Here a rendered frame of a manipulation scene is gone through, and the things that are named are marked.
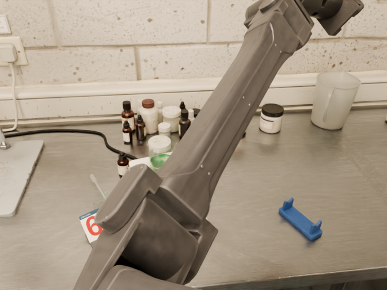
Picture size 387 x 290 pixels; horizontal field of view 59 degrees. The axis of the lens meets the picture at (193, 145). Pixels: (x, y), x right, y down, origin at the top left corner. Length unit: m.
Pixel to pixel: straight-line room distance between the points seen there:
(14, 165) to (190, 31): 0.63
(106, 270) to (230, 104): 0.22
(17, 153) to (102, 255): 0.77
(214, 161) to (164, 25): 0.76
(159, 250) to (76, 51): 0.88
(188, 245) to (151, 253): 0.04
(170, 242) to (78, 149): 0.74
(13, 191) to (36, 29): 0.47
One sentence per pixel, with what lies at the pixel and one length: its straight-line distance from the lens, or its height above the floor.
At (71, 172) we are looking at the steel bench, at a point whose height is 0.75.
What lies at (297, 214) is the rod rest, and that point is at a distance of 0.81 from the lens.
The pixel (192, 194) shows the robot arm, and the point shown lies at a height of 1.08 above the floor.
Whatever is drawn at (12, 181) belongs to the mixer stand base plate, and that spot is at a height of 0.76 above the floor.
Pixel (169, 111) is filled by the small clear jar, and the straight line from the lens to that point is 1.04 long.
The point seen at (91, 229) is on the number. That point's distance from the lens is 0.76.
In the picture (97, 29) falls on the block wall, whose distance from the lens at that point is 1.09.
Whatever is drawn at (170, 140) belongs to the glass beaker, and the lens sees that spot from 0.74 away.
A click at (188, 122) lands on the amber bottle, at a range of 0.99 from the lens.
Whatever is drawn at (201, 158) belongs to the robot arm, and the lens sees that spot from 0.35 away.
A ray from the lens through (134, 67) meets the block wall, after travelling 1.12.
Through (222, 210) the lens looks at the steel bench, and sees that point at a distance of 0.80.
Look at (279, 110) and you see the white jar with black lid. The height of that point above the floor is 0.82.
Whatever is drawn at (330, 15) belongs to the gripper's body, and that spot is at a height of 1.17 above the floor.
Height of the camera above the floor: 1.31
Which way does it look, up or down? 34 degrees down
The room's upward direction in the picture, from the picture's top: 1 degrees clockwise
